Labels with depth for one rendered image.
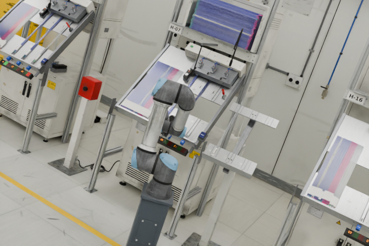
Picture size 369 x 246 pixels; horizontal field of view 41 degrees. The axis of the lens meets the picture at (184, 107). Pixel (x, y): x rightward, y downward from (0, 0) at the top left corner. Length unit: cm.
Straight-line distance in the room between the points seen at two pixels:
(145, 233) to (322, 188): 113
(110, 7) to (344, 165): 243
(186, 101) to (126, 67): 322
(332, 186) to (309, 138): 193
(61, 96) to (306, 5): 251
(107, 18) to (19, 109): 114
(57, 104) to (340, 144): 237
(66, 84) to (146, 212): 185
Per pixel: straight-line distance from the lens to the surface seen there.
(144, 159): 275
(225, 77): 360
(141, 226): 288
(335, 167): 329
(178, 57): 384
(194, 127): 342
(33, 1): 463
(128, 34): 585
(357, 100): 349
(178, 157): 376
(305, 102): 507
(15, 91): 467
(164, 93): 269
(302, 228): 357
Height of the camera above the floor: 175
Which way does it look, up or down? 14 degrees down
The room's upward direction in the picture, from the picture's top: 18 degrees clockwise
